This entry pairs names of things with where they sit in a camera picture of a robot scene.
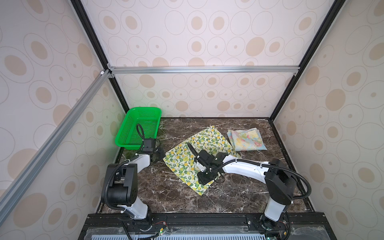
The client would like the green yellow patterned skirt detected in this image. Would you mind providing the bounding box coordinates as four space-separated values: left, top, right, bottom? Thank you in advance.
164 126 240 196

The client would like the pastel floral skirt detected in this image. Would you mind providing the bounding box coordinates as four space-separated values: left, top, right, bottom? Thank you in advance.
227 128 267 152

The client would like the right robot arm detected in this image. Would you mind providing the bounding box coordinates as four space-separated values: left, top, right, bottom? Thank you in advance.
192 150 297 223

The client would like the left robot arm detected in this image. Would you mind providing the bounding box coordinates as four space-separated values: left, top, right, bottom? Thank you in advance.
101 138 165 220

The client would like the green plastic basket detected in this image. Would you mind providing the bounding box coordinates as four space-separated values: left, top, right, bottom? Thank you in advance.
115 107 162 150

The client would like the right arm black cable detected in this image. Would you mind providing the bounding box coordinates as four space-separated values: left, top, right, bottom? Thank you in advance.
187 142 312 200

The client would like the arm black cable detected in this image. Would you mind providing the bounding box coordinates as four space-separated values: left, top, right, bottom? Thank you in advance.
187 142 312 200
103 123 162 211

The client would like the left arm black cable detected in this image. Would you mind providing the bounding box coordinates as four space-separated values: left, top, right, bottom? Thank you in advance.
103 123 162 211

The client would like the left black frame post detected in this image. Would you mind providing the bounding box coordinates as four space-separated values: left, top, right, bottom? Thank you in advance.
70 0 130 113

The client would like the black frame post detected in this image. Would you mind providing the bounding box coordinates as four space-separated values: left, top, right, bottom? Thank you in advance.
270 0 346 123
70 0 130 113

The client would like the horizontal aluminium rail back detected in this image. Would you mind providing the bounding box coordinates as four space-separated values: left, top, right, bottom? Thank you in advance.
110 66 300 75

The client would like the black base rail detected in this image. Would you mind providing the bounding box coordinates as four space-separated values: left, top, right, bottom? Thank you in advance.
79 213 336 240

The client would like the diagonal aluminium rail left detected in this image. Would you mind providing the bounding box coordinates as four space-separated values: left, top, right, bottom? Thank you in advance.
1 70 111 225

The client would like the right black frame post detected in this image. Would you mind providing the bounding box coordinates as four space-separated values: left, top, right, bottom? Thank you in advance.
270 0 346 123

